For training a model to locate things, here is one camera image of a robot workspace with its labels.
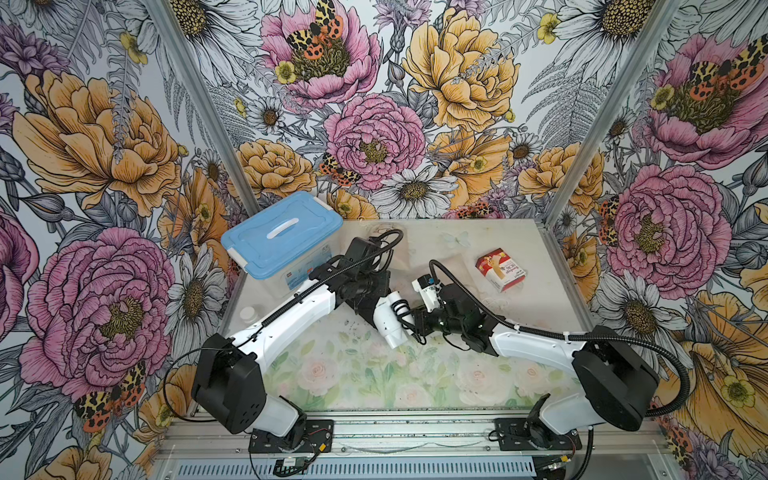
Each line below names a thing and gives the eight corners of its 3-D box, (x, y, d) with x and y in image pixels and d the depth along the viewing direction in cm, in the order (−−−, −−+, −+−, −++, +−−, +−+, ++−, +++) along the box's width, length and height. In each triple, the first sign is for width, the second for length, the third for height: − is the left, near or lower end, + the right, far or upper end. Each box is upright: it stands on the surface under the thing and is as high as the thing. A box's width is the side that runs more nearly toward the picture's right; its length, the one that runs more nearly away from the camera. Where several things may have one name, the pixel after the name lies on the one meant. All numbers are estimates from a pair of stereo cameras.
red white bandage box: (498, 293, 103) (501, 287, 99) (473, 264, 111) (475, 257, 107) (524, 281, 106) (528, 274, 103) (498, 253, 114) (501, 246, 111)
